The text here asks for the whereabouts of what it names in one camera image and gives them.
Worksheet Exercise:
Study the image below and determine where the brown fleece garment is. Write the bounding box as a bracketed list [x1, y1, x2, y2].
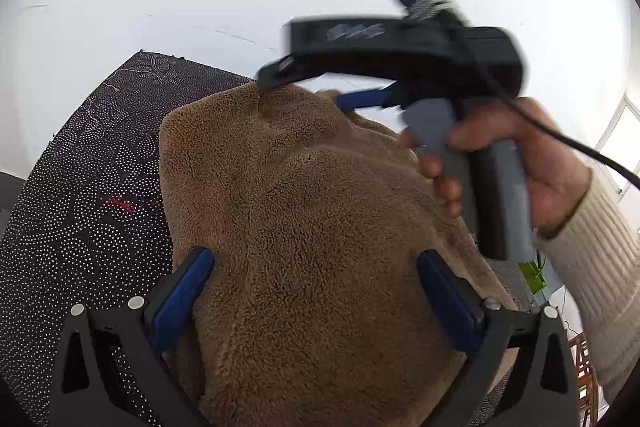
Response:
[160, 84, 511, 426]

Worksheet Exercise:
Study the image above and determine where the right beige knit sleeve forearm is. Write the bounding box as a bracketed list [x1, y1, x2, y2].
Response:
[538, 178, 639, 403]

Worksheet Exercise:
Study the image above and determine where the person's right hand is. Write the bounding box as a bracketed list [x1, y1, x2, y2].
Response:
[397, 95, 594, 239]

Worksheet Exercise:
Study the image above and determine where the wooden chair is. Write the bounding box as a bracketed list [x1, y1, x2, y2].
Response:
[570, 333, 600, 427]

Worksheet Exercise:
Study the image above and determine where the green paper bag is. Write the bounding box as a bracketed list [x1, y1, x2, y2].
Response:
[518, 260, 547, 295]

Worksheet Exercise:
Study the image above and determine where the black patterned table cloth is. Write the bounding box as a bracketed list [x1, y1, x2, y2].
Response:
[1, 52, 255, 426]

